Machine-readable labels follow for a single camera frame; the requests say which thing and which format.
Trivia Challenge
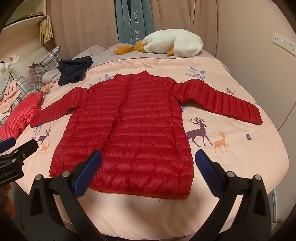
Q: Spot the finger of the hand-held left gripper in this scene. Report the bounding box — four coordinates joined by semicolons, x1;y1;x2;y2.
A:
0;140;38;164
0;137;17;154

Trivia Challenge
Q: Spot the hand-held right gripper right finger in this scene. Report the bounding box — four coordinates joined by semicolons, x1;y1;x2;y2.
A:
195;149;272;241

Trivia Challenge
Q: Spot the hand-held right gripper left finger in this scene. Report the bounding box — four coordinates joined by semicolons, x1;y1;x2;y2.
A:
22;150;109;241

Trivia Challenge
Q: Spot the red down jacket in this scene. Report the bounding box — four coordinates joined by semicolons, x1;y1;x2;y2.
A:
30;71;263;200

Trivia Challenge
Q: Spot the pale pink clothes pile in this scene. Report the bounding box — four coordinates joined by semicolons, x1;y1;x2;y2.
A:
0;77;22;118

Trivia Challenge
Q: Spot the person's left hand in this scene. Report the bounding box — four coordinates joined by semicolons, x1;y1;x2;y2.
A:
4;185;16;216

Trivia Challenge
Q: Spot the coral pink down jacket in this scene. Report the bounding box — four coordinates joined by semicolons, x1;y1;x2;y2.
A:
0;91;44;142

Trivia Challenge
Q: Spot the pink printed duvet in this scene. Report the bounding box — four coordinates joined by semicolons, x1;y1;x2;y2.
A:
7;57;289;241

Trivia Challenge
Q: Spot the plaid grey pillow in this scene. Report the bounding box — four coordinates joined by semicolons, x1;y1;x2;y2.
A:
16;62;59;98

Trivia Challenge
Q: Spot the grey cloth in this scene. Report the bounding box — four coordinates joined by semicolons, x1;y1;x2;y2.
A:
42;70;60;84

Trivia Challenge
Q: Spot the dark navy garment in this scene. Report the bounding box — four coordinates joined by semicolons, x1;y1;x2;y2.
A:
57;56;93;87

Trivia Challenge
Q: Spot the grey bed sheet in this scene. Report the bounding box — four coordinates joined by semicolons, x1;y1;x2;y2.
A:
69;43;215;68

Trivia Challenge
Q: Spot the beige headboard shelf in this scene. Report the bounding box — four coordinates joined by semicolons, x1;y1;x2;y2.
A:
0;14;48;70

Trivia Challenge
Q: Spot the yellow hanging tassel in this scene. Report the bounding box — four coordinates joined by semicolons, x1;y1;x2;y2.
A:
39;15;54;45

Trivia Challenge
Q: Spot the white goose plush toy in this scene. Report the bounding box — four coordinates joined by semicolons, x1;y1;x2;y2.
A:
114;29;203;58

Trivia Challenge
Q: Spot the pink curtain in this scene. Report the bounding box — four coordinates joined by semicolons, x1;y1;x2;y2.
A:
50;0;225;59

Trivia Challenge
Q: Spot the white wall socket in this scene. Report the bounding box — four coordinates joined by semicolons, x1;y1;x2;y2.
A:
272;32;296;56

